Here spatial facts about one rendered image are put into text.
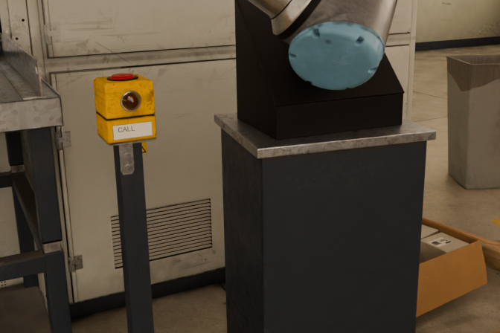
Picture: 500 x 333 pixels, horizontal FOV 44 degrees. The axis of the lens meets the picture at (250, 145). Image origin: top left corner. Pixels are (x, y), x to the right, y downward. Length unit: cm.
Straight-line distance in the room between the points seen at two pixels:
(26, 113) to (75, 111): 71
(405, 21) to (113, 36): 110
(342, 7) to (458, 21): 868
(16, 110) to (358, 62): 61
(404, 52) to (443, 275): 84
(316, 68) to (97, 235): 116
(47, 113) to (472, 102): 233
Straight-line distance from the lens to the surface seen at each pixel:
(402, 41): 243
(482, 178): 331
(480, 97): 316
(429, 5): 926
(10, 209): 196
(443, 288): 210
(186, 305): 213
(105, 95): 98
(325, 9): 100
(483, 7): 1000
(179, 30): 195
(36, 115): 120
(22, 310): 188
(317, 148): 117
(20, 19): 186
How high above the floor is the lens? 105
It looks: 15 degrees down
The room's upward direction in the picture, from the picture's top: 1 degrees counter-clockwise
